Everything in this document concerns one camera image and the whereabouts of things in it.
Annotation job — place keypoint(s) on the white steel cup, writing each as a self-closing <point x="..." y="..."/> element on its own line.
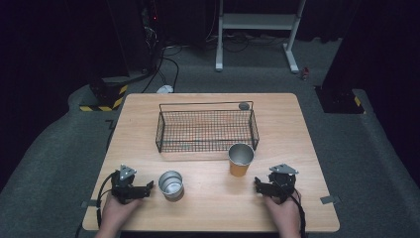
<point x="171" y="188"/>

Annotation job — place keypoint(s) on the white power adapter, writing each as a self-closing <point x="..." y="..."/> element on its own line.
<point x="165" y="89"/>

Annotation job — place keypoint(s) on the small red object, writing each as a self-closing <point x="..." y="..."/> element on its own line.
<point x="305" y="73"/>

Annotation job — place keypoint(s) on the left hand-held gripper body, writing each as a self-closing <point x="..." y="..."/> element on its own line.
<point x="123" y="188"/>

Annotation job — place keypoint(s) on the person's left hand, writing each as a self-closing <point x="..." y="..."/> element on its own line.
<point x="116" y="213"/>

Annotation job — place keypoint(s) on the black yellow striped base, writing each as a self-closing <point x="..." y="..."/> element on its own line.
<point x="343" y="100"/>
<point x="105" y="99"/>

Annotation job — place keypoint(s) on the grey tape piece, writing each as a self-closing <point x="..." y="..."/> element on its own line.
<point x="330" y="199"/>
<point x="89" y="204"/>

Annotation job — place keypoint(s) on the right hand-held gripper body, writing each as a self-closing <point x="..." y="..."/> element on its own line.
<point x="281" y="183"/>

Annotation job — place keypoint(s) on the white metal stand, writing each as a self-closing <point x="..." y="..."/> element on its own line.
<point x="257" y="21"/>

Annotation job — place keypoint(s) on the round grey basket tag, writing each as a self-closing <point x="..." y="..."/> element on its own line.
<point x="244" y="106"/>

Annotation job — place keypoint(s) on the person's right hand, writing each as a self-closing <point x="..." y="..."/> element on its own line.
<point x="284" y="213"/>

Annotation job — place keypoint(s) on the orange steel cup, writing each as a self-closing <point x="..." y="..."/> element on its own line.
<point x="238" y="168"/>

